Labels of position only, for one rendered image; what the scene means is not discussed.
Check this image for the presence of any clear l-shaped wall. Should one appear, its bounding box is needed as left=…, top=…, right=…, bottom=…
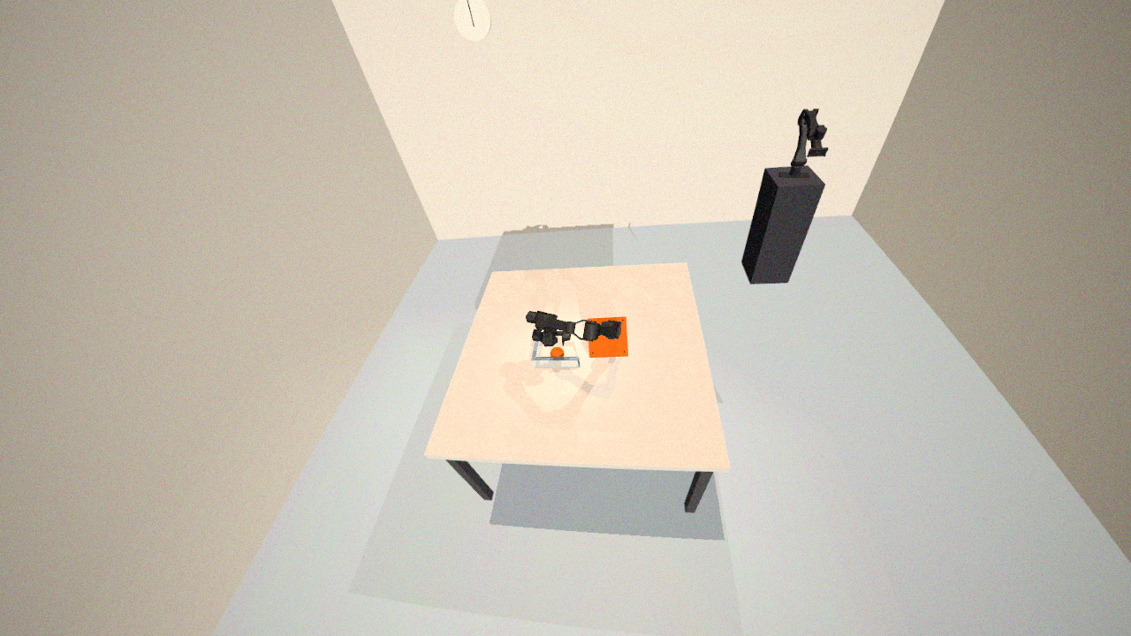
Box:
left=530, top=341, right=580, bottom=367

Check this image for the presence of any clear low glass walls forming corner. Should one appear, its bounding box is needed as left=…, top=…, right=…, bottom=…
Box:
left=530, top=342, right=579, bottom=367

